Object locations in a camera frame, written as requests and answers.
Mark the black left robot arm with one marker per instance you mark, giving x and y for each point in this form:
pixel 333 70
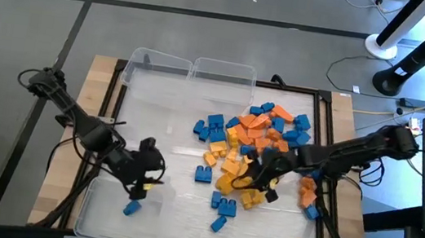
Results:
pixel 84 124

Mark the small orange toy block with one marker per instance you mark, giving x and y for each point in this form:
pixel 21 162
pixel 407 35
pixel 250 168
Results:
pixel 274 134

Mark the white power strip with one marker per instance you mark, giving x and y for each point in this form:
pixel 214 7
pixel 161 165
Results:
pixel 414 123

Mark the clear plastic bin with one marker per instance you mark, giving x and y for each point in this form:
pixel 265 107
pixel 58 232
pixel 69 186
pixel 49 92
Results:
pixel 159 57
pixel 100 223
pixel 225 69

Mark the black power adapter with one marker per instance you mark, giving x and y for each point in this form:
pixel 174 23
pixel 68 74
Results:
pixel 405 102

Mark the white paper scrap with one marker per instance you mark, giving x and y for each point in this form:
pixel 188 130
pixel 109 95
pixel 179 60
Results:
pixel 356 89

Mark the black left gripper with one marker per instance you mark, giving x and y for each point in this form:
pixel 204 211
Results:
pixel 140 165

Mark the black metal table frame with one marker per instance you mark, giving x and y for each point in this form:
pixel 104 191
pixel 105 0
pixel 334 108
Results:
pixel 302 90

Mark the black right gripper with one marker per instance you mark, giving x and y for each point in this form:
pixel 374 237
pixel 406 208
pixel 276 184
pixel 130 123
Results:
pixel 278 166

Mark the orange wedge toy block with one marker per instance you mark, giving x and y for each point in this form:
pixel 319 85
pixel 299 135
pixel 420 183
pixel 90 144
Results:
pixel 259 121
pixel 282 113

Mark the small blue toy block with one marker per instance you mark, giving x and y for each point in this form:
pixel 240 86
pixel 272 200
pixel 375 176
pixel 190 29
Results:
pixel 198 126
pixel 216 199
pixel 204 134

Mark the black frame clamp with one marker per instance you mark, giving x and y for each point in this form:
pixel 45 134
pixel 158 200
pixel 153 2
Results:
pixel 278 79

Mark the white pole stand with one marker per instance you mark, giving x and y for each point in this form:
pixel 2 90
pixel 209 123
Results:
pixel 382 44

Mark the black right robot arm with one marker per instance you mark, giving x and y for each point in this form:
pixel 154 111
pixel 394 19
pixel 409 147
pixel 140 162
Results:
pixel 356 148

